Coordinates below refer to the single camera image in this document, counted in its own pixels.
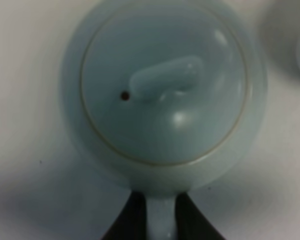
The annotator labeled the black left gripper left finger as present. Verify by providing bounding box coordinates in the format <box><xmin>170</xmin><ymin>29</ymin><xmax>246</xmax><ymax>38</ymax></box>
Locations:
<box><xmin>101</xmin><ymin>191</ymin><xmax>148</xmax><ymax>240</ymax></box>

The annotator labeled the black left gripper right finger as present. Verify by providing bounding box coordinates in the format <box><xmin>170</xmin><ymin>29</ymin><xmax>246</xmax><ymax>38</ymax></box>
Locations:
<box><xmin>175</xmin><ymin>193</ymin><xmax>225</xmax><ymax>240</ymax></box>

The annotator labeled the light blue porcelain teapot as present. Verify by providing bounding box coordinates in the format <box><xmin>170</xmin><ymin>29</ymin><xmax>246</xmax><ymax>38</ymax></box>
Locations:
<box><xmin>59</xmin><ymin>0</ymin><xmax>268</xmax><ymax>240</ymax></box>

